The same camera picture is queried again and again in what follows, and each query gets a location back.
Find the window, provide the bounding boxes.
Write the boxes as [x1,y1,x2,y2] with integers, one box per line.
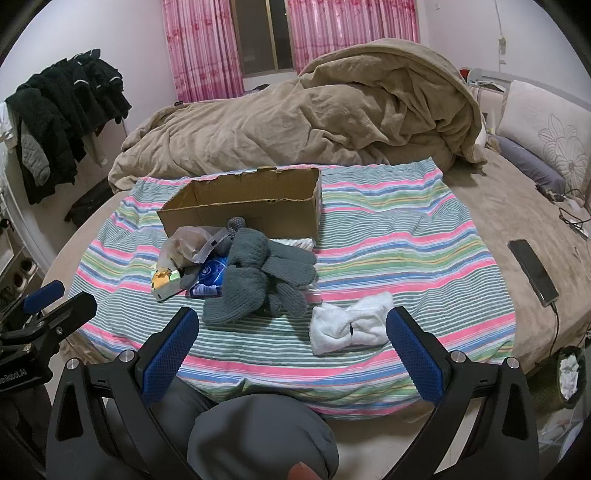
[230,0,297,78]

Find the white cloth headband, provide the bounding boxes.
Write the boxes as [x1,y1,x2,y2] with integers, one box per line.
[309,291,395,356]

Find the clear plastic bag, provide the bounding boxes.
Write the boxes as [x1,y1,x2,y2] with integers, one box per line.
[159,226,232,269]

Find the white floral pillow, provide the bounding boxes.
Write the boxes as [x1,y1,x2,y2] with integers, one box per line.
[496,79,591,197]

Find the grey knit glove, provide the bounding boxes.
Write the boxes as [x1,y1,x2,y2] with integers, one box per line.
[228,228,318,291]
[202,267,310,325]

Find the beige duvet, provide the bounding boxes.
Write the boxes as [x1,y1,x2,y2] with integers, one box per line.
[108,39,489,193]

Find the bed with beige sheet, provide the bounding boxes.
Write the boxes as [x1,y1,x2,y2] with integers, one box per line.
[41,67,591,480]

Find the wall cable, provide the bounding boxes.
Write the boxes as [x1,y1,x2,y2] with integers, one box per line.
[493,0,509,66]

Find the person's grey trouser leg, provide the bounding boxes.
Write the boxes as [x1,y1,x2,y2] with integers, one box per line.
[151,377,341,480]

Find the black smartphone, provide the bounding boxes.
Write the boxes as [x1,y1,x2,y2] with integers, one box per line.
[507,239,560,308]

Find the striped blanket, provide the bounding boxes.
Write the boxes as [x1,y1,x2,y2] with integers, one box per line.
[68,159,519,421]

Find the dark bag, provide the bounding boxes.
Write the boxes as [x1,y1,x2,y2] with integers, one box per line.
[64,181,115,228]

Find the grey pillow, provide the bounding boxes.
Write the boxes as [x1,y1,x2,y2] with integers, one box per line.
[493,135,567,195]

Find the trash bin with tissues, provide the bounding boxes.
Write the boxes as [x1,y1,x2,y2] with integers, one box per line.
[551,345,591,411]

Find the black charging cable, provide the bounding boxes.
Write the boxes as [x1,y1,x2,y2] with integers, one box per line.
[547,301,563,358]

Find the white striped cloth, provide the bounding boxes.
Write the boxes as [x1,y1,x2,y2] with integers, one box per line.
[271,237,315,253]

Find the power strip with cables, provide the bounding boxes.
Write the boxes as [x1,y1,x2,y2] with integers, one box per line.
[534,184,591,240]

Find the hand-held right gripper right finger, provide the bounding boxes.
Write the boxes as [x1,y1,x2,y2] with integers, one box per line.
[386,306,541,480]

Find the brown cardboard box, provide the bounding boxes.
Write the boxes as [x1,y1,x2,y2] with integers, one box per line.
[156,167,322,241]

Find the pink floral curtain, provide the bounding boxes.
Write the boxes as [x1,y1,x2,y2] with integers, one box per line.
[161,0,246,105]
[285,0,421,75]

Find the black hanging jackets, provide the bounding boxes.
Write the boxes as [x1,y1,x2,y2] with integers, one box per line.
[4,48,133,206]

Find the shoe rack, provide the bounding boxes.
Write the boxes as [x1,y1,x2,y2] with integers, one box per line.
[0,182,40,308]

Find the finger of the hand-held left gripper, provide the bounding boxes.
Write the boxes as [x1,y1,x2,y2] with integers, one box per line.
[27,291,98,344]
[8,280,65,325]

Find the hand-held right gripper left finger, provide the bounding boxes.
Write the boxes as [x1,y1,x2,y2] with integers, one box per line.
[45,307,201,480]

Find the blue tissue packet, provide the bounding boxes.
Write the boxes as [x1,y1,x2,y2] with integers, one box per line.
[188,257,230,299]

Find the small yellow green box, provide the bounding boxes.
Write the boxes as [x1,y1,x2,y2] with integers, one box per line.
[150,265,195,304]

